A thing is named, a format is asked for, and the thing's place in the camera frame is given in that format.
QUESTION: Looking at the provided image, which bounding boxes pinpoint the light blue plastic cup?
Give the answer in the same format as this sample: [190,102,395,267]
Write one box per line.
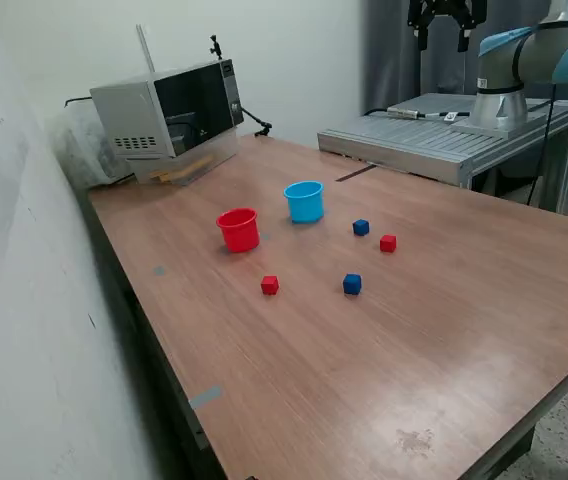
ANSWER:
[282,180,325,225]

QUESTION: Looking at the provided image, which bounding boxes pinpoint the dark grey curtain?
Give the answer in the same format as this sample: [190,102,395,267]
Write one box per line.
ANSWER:
[361,0,568,197]

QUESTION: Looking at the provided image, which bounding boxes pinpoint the aluminium robot mounting table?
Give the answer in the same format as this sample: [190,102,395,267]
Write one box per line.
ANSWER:
[317,92,568,216]

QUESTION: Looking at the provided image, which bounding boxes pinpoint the white upright rod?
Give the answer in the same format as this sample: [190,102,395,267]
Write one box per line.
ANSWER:
[136,23,157,74]

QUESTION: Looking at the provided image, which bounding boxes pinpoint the clear plastic box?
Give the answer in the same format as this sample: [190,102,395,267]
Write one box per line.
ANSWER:
[126,127,240,187]

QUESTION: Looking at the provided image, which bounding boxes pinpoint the red plastic cup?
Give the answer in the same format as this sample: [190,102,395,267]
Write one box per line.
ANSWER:
[215,207,261,254]

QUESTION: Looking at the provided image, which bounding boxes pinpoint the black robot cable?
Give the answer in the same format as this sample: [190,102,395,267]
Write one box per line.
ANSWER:
[526,82,560,207]

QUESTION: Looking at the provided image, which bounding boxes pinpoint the silver metal cylinder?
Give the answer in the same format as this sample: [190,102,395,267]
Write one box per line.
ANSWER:
[386,105,428,120]

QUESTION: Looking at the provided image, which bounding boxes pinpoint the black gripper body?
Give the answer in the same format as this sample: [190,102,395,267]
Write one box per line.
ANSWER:
[421,0,468,15]

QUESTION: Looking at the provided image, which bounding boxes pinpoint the translucent plastic bag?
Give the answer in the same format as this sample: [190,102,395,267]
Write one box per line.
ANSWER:
[46,107,135,190]

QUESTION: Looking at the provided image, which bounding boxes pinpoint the long grey tape piece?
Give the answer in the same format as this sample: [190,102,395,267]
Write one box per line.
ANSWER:
[187,384,224,412]

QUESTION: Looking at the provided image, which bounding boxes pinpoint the black tape strip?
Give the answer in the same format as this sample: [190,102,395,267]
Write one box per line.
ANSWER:
[335,164,379,184]

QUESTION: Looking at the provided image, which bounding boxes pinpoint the wooden sticks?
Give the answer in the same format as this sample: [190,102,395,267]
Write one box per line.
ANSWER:
[149,154,215,184]

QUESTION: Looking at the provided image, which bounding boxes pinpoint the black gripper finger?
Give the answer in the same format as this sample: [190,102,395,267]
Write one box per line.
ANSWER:
[451,1,488,54]
[408,1,435,51]

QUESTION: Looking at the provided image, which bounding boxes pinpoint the silver microwave oven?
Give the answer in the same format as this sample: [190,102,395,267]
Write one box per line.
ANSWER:
[88,58,245,161]

